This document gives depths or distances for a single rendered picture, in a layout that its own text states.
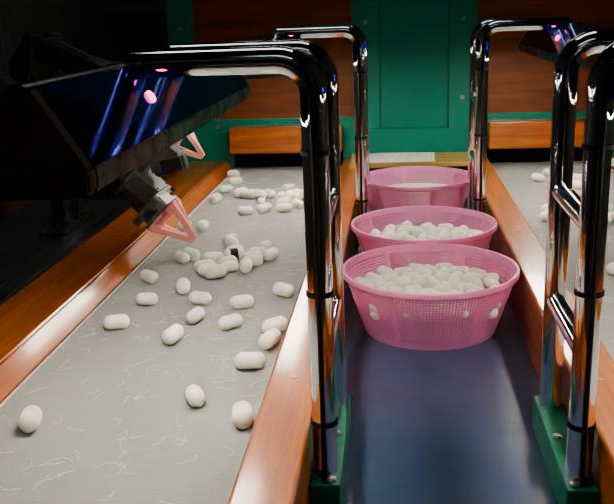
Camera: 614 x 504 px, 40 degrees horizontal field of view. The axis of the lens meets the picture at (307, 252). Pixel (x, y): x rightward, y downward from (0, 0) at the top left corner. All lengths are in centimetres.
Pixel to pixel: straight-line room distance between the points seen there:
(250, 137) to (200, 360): 126
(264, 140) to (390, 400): 128
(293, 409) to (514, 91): 157
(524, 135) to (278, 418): 152
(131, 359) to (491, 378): 47
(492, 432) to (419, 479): 14
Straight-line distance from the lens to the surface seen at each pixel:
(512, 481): 92
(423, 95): 227
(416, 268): 136
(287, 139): 223
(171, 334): 109
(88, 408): 96
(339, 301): 91
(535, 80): 230
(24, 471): 86
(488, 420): 104
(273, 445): 79
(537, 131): 224
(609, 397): 91
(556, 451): 90
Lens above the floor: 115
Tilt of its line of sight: 16 degrees down
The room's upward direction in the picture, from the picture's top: 2 degrees counter-clockwise
